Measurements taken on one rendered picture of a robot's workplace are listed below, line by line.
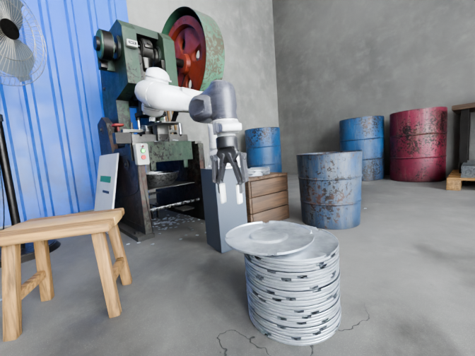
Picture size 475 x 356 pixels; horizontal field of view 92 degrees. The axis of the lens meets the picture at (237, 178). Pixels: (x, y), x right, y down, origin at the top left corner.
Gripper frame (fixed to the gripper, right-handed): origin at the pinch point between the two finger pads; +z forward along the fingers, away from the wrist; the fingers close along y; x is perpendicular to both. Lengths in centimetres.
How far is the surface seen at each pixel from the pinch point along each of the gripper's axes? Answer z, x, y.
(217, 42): -100, -91, 55
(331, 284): 23.5, 5.4, -32.6
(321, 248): 14.8, 2.4, -29.9
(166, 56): -93, -72, 90
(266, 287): 22.9, 14.0, -17.1
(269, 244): 13.9, 5.8, -15.5
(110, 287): 27, 26, 35
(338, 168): -1, -81, -28
